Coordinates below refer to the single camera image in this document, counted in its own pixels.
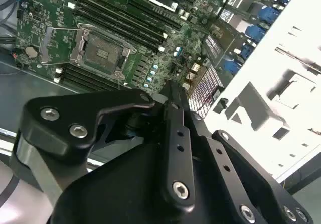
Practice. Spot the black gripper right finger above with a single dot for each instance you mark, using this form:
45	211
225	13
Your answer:
223	158

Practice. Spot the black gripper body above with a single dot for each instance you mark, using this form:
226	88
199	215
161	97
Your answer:
120	188

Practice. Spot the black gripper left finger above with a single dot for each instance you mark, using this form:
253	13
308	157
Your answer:
75	108

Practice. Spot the metal socket cover frame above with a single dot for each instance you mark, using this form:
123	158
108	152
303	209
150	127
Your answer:
48	43

